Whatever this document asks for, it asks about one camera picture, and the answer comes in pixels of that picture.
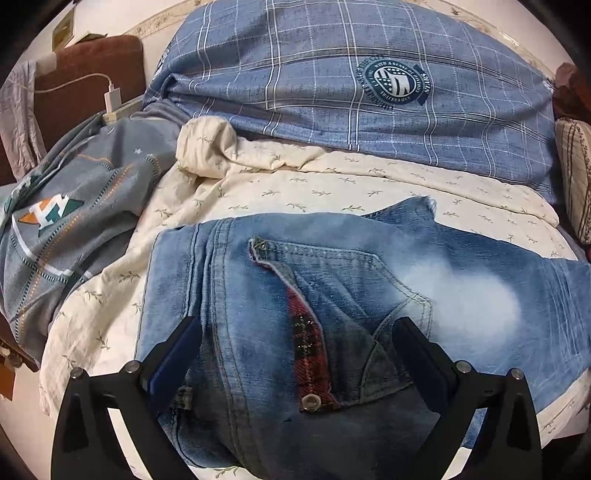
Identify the striped cream pillow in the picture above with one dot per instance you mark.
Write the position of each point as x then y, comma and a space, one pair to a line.
577, 175

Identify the dark brown cushion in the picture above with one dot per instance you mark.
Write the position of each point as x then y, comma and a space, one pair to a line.
572, 92

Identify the cream leaf-print bed sheet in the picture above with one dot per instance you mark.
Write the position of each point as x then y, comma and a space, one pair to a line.
323, 184

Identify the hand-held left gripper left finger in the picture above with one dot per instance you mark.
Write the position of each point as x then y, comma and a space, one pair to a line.
174, 362

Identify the small framed wall picture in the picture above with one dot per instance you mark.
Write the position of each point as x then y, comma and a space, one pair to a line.
62, 30

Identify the lilac cloth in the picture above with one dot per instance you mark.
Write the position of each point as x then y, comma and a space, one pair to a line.
18, 110

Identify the white charger plug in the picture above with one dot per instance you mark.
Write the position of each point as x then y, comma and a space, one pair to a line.
113, 99

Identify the brown padded headboard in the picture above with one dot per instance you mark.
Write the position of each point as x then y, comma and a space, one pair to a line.
78, 60

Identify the grey-blue patterned bedding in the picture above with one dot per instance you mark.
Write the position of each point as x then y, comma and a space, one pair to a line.
69, 249

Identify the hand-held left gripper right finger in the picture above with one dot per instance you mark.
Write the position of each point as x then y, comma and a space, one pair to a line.
430, 371

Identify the blue denim pants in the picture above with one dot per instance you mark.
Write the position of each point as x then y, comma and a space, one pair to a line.
258, 323

